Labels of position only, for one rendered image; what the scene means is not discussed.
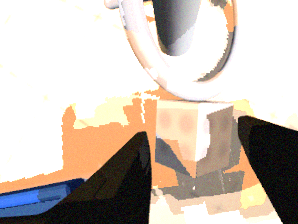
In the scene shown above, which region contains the blue tray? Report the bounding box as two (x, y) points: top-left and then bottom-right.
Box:
(0, 179), (85, 217)

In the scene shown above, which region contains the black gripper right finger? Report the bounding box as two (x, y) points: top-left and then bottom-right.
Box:
(238, 115), (298, 224)

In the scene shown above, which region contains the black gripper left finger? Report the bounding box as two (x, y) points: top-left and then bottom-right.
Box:
(0, 131), (152, 224)

